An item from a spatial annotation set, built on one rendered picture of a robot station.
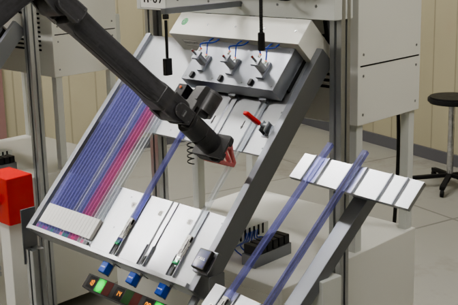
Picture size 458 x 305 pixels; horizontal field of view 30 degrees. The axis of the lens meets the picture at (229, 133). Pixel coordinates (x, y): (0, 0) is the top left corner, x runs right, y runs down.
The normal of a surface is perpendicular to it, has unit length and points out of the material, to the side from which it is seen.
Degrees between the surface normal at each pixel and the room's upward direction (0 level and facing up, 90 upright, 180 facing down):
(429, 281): 0
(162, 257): 47
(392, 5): 90
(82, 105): 90
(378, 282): 90
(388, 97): 90
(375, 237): 0
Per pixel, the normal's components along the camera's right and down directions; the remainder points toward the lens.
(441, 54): -0.85, 0.14
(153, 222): -0.52, -0.54
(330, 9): -0.69, 0.18
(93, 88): 0.52, 0.18
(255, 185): 0.72, 0.14
